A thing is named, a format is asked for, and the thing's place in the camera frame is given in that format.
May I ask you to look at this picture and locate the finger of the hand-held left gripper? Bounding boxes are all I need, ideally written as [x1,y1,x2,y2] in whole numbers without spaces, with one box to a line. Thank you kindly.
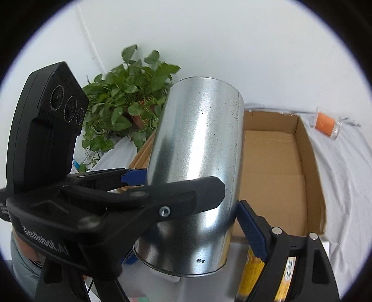
[7,177,226,233]
[61,168,146,193]

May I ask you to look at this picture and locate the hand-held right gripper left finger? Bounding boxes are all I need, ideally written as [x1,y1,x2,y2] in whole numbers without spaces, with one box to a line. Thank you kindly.
[36,250,137,302]

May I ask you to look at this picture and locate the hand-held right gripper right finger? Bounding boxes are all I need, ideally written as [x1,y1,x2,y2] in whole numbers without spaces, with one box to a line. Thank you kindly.
[237,200,341,302]

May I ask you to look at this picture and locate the yellow and black can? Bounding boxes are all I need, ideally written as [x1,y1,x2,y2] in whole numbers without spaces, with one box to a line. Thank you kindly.
[235,248,297,302]

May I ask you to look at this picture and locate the cardboard box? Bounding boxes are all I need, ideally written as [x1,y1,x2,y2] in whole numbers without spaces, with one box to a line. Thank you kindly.
[128,110,326,239]

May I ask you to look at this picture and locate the silver metal can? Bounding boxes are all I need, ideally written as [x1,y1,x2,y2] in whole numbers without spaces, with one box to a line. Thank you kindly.
[133,77,245,278]

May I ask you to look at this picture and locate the potted green plant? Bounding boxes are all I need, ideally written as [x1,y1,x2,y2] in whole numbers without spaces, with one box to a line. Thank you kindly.
[78,44,181,172]

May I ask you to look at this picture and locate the white tablecloth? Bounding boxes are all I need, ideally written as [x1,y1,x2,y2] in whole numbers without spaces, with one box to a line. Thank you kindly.
[70,102,372,302]

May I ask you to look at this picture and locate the orange clear plastic cup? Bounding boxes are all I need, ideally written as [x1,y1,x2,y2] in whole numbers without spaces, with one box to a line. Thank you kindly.
[312,107,345,141]

